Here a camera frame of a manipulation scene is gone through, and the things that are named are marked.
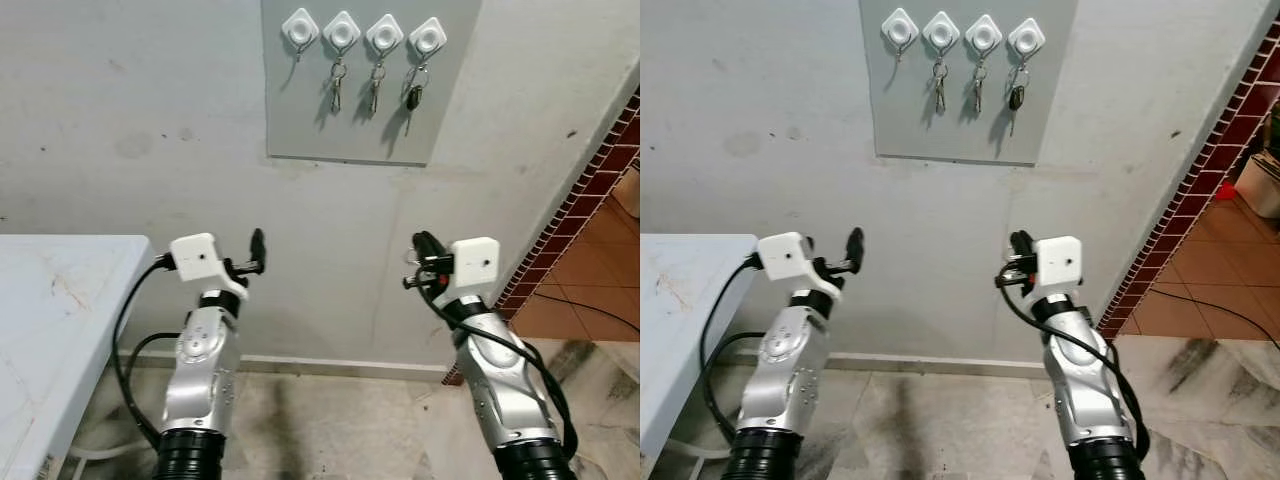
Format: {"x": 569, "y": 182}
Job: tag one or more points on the grey wall board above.
{"x": 370, "y": 125}
{"x": 965, "y": 125}

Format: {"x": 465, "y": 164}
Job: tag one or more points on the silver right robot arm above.
{"x": 505, "y": 390}
{"x": 1085, "y": 390}

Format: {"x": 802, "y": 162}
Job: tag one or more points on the white square wall hook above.
{"x": 1026, "y": 38}
{"x": 385, "y": 35}
{"x": 983, "y": 34}
{"x": 900, "y": 27}
{"x": 342, "y": 32}
{"x": 300, "y": 29}
{"x": 941, "y": 31}
{"x": 428, "y": 37}

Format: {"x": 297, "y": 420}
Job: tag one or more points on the white folding table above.
{"x": 60, "y": 320}
{"x": 690, "y": 320}

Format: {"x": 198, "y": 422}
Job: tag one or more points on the hanging silver key bunch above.
{"x": 940, "y": 92}
{"x": 978, "y": 92}
{"x": 375, "y": 92}
{"x": 337, "y": 92}

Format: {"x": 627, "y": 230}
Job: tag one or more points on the white storage box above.
{"x": 1260, "y": 185}

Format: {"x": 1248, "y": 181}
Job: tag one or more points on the small red item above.
{"x": 1227, "y": 190}

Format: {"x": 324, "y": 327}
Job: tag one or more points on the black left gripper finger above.
{"x": 855, "y": 250}
{"x": 258, "y": 250}

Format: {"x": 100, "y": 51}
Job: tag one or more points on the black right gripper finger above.
{"x": 1022, "y": 245}
{"x": 428, "y": 246}

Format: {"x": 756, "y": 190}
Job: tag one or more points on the hanging black key fob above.
{"x": 413, "y": 97}
{"x": 1017, "y": 97}

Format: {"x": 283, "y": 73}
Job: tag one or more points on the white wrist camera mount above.
{"x": 1060, "y": 262}
{"x": 790, "y": 256}
{"x": 475, "y": 264}
{"x": 198, "y": 258}

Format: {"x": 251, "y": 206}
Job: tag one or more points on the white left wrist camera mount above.
{"x": 790, "y": 256}
{"x": 198, "y": 258}

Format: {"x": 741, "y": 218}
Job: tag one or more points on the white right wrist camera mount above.
{"x": 475, "y": 264}
{"x": 1060, "y": 262}

